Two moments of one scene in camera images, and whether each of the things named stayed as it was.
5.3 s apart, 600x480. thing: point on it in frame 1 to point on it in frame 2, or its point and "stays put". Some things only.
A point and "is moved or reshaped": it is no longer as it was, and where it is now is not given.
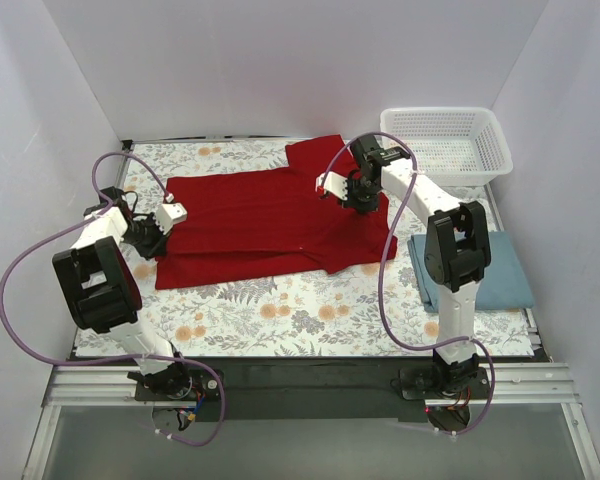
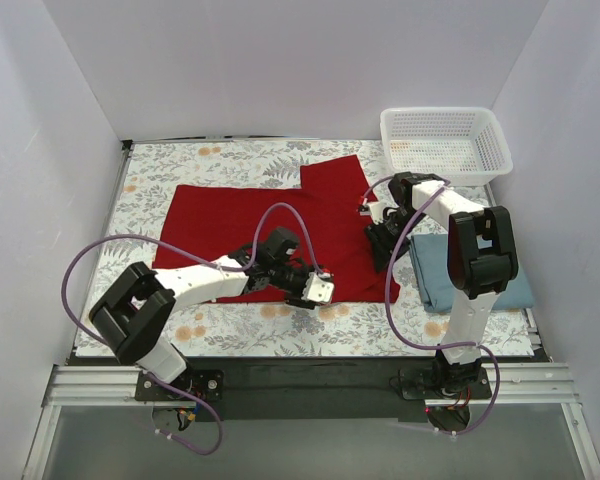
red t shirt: [236, 222] is moved or reshaped
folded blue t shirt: [502, 283] stays put
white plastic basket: [453, 145] stays put
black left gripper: [153, 245] to [303, 288]
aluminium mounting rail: [513, 384] stays put
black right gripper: [361, 201] to [380, 240]
